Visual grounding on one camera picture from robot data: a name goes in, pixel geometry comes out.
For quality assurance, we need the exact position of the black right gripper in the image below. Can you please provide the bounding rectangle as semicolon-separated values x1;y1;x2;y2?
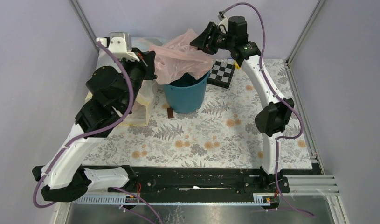
189;21;235;55

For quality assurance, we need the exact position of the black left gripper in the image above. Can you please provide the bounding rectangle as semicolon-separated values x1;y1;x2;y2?
115;48;159;112

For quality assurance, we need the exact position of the pink plastic trash bag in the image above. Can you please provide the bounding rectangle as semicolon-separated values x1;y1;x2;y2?
149;29;214;85

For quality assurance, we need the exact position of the teal plastic trash bin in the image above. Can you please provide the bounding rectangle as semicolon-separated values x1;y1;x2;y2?
162;71;210;113

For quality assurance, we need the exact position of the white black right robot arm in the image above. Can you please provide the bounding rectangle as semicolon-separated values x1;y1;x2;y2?
190;16;294;192

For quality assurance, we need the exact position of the large translucent yellow-trimmed bag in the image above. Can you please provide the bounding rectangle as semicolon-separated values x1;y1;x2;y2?
84;37;166;127

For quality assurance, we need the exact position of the black white checkerboard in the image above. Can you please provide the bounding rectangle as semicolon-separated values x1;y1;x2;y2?
207;60;235;89

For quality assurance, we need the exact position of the small brown wooden block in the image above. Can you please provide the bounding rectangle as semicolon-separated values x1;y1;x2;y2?
167;107;174;119

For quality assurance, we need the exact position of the floral patterned table mat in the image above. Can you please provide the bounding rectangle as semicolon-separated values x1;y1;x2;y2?
82;58;313;170

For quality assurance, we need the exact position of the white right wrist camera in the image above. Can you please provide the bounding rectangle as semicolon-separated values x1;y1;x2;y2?
217;15;228;34

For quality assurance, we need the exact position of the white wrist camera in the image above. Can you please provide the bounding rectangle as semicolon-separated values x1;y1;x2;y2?
96;32;140;62
217;15;228;34

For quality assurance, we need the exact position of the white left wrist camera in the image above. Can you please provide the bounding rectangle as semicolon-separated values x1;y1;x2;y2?
96;32;140;62

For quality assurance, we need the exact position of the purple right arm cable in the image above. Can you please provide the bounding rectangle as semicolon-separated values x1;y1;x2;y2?
218;2;316;217

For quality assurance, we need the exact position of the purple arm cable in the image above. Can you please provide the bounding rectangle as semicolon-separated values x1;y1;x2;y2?
33;41;135;209
218;2;316;217

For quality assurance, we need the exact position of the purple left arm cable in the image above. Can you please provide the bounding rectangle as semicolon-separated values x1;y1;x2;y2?
33;41;135;209

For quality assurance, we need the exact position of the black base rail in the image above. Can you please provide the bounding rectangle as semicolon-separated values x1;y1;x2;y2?
77;166;291;203

